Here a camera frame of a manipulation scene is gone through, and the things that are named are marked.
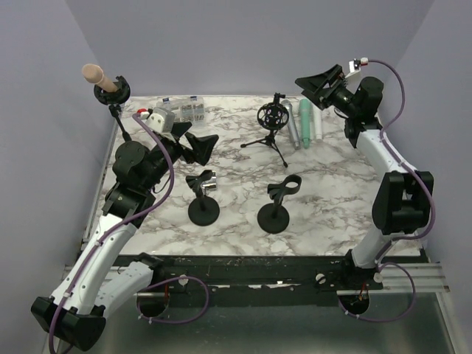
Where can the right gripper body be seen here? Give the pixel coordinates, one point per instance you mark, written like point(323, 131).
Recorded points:
point(341, 96)

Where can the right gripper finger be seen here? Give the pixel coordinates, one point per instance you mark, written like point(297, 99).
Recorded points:
point(319, 96)
point(319, 81)

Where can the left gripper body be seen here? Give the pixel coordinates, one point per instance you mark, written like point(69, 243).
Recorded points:
point(176, 150)

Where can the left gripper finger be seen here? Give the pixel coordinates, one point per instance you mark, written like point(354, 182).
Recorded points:
point(179, 129)
point(201, 148)

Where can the white microphone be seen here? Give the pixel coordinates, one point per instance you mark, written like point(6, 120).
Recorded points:
point(317, 121)

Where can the teal microphone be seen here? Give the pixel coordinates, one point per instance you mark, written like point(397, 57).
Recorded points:
point(305, 113)

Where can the grey metal microphone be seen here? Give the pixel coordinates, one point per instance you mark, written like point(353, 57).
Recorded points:
point(293, 132)

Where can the black tripod shock mount stand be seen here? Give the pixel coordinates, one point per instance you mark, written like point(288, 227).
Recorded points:
point(272, 116)

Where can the black white-mic stand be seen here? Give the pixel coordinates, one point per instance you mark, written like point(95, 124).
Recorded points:
point(203, 210)

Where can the black mic stand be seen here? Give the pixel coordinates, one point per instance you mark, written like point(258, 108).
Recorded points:
point(274, 218)

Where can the beige microphone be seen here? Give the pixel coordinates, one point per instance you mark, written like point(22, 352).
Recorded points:
point(94, 74)

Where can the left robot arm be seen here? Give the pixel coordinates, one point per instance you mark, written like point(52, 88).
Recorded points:
point(77, 310)

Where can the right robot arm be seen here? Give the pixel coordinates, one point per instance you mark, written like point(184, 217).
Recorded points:
point(403, 208)

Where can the clear plastic screw box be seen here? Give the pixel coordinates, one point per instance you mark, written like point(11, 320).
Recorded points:
point(186, 109)

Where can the small chrome metal block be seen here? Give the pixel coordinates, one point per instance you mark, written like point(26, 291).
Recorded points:
point(210, 184)

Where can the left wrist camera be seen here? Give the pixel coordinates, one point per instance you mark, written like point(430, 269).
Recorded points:
point(160, 120)

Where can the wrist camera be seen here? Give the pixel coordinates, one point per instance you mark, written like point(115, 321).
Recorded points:
point(160, 120)
point(356, 65)

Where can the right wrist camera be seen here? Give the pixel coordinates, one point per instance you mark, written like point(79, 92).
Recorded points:
point(356, 65)

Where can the black tall shock mount stand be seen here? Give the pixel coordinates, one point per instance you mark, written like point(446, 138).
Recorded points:
point(115, 101)

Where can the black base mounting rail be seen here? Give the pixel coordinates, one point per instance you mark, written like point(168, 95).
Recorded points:
point(250, 281)

